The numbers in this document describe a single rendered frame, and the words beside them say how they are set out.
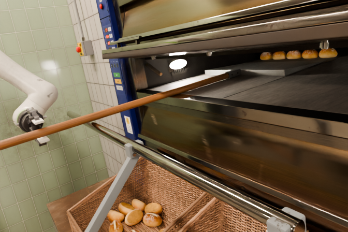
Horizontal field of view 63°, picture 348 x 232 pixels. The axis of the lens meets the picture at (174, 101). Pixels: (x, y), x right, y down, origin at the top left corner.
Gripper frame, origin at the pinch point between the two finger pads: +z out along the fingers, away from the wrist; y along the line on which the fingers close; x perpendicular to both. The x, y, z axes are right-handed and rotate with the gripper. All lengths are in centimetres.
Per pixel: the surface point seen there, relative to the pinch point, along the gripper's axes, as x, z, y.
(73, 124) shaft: -10.7, 1.6, 0.8
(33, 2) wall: -32, -124, -64
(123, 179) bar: -12.0, 37.0, 11.3
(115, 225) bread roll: -21, -12, 56
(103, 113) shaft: -22.4, 1.5, 0.3
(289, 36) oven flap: -38, 73, -20
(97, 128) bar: -16.6, 9.3, 3.1
